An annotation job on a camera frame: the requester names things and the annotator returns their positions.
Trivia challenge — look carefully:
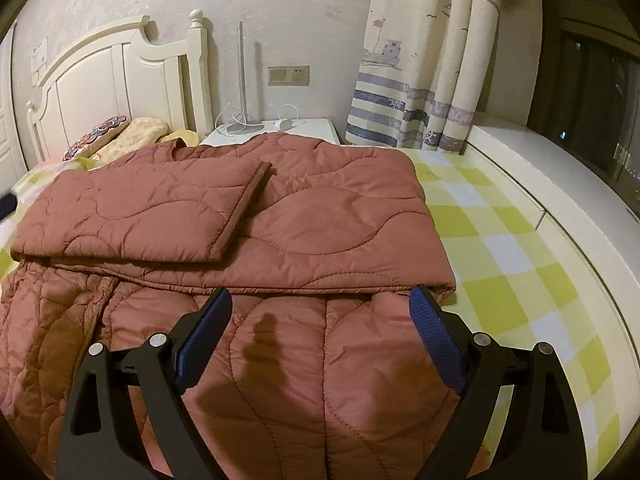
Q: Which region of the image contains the printed striped curtain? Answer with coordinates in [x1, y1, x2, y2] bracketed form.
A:
[345, 0, 503, 153]

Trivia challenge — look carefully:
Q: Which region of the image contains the white nightstand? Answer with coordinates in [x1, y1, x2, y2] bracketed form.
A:
[200, 118, 342, 147]

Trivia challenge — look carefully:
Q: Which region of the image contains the white window bench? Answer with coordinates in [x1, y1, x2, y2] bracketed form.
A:
[465, 122, 637, 461]

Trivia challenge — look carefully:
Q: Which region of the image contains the white cable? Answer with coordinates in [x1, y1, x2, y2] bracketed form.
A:
[215, 102, 248, 133]
[272, 104, 307, 130]

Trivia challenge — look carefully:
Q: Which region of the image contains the flower embroidered pillow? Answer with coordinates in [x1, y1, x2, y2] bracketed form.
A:
[62, 115, 132, 161]

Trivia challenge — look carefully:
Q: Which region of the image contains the dark window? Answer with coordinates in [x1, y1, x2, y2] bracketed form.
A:
[530, 0, 640, 211]

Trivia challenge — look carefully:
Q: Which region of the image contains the silver pole lamp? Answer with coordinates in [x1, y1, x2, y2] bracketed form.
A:
[217, 21, 266, 137]

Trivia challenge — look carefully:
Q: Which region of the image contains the white wooden headboard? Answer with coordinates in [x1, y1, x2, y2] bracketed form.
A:
[26, 9, 215, 161]

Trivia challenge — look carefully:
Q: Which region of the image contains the reddish-brown quilted blanket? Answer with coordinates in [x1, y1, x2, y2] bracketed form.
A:
[0, 132, 468, 480]

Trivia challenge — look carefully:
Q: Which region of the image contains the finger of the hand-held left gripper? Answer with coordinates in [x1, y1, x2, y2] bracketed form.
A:
[0, 192, 21, 222]

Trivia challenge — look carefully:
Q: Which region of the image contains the beige wall socket panel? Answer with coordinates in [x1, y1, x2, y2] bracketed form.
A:
[267, 66, 310, 86]

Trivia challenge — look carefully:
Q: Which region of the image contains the pale yellow pillow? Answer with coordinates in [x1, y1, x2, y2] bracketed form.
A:
[95, 116, 172, 161]

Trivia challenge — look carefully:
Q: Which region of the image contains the yellow checked bed sheet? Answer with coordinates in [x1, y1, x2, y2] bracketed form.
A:
[0, 146, 623, 480]

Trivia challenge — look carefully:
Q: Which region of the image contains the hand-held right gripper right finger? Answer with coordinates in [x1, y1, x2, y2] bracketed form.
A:
[409, 284, 588, 480]

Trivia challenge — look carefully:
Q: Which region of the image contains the white wardrobe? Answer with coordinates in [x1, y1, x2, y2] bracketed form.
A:
[0, 20, 28, 181]

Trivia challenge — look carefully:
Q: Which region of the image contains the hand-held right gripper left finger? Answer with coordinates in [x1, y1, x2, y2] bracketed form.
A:
[54, 287, 234, 480]

